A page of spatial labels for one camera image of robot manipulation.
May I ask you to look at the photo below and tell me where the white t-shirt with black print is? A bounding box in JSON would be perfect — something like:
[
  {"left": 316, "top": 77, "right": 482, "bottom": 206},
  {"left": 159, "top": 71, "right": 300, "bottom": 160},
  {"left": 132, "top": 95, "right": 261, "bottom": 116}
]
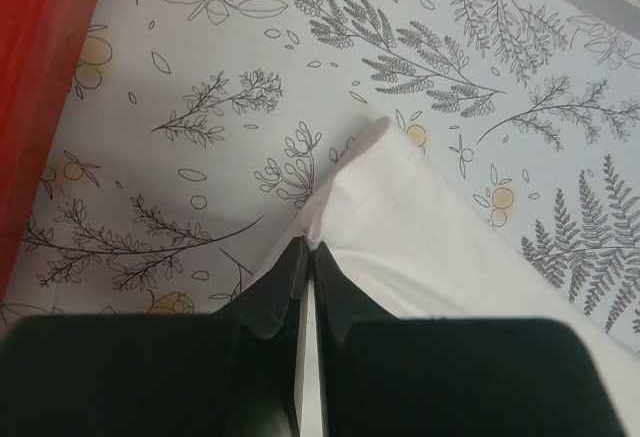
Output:
[{"left": 286, "top": 118, "right": 639, "bottom": 436}]

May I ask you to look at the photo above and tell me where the red plastic bin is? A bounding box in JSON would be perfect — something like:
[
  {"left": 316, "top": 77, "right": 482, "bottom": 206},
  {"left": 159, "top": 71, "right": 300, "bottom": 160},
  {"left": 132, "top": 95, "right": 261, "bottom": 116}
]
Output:
[{"left": 1, "top": 0, "right": 98, "bottom": 286}]

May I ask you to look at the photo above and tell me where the floral patterned table mat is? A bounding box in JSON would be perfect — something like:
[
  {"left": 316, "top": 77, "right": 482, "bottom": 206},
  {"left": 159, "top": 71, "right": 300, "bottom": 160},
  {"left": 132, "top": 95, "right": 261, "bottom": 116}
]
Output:
[{"left": 1, "top": 0, "right": 639, "bottom": 351}]

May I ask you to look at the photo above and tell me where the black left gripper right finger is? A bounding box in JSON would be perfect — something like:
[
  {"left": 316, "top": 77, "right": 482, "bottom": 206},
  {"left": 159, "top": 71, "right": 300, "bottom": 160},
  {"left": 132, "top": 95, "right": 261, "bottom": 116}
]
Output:
[{"left": 313, "top": 246, "right": 629, "bottom": 436}]

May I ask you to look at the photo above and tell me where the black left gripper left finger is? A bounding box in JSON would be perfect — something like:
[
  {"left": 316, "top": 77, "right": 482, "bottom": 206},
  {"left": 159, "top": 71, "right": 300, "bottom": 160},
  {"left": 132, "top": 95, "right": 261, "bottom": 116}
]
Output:
[{"left": 1, "top": 237, "right": 309, "bottom": 436}]

